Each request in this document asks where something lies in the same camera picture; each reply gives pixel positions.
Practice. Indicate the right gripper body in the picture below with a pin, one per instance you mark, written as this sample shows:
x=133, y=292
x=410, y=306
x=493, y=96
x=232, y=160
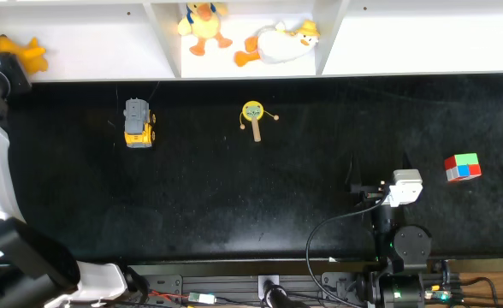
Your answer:
x=367, y=192

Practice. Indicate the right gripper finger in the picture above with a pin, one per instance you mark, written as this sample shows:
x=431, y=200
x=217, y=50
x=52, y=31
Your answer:
x=406, y=162
x=354, y=173

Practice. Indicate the many-coloured puzzle cube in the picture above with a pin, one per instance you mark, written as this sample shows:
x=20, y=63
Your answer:
x=463, y=167

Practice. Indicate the yellow rattle drum toy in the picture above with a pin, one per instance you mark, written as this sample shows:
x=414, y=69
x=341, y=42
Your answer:
x=252, y=112

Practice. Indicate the grey and yellow toy truck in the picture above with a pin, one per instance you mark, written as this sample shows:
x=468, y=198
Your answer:
x=137, y=124

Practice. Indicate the yellow rubber duck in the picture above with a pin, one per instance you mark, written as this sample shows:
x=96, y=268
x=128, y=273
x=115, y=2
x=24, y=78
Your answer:
x=29, y=55

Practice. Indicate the white plush duck with hat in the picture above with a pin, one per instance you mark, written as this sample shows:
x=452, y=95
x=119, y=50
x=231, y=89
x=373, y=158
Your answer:
x=281, y=45

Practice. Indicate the yellow plush duck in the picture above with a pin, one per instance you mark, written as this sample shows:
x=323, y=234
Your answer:
x=205, y=25

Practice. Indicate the white shelf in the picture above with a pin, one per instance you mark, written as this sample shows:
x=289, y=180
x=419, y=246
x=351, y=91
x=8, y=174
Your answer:
x=84, y=47

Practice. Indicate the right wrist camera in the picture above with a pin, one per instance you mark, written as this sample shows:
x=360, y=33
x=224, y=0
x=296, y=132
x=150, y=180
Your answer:
x=405, y=188

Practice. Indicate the mounting rail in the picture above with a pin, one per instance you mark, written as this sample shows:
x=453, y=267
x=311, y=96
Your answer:
x=234, y=284

